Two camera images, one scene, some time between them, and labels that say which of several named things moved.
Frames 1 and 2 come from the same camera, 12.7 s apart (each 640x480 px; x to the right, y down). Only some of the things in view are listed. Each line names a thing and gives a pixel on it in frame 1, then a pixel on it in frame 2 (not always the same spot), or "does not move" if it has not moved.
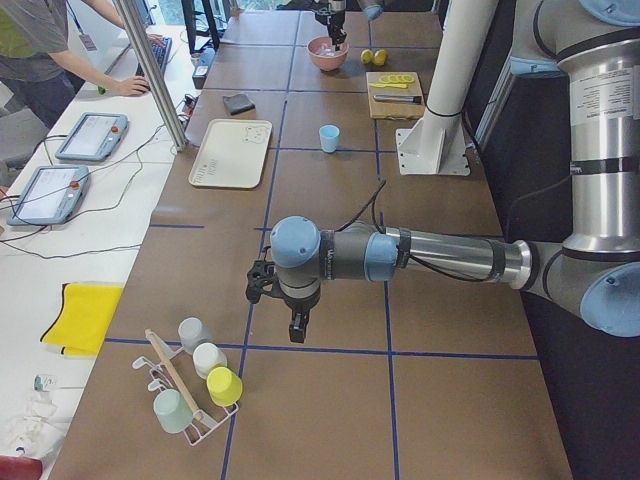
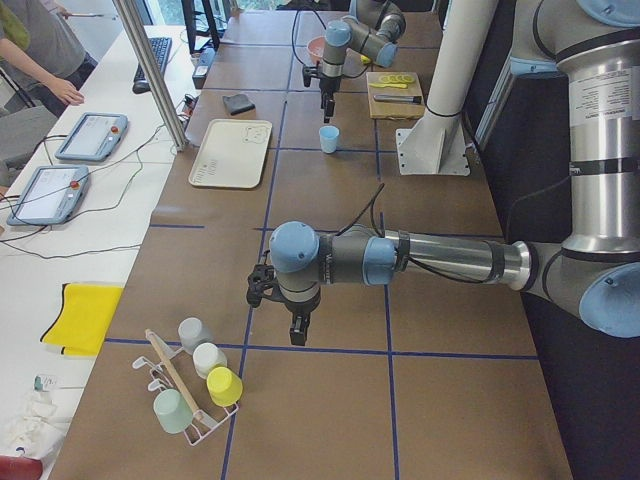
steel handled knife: (398, 98) does not move
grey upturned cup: (193, 331) does not move
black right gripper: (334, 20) → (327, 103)
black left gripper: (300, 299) does not move
